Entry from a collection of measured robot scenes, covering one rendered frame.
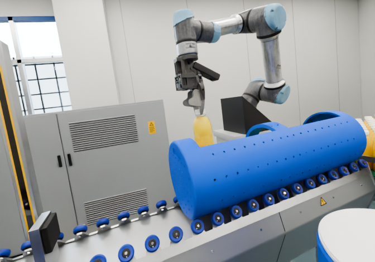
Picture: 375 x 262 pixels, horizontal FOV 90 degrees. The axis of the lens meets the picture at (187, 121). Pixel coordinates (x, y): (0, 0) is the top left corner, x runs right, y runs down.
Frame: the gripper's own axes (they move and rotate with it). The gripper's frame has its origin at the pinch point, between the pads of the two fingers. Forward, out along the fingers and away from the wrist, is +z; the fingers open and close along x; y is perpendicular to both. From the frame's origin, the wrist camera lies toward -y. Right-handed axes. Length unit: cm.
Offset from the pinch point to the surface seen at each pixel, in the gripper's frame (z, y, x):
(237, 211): 36.3, -4.5, 10.8
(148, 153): 47, 4, -146
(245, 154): 16.4, -9.8, 11.7
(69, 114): -7, 74, -154
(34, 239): 27, 55, 5
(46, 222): 25, 53, 1
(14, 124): -4, 68, -30
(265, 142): 14.6, -20.0, 10.2
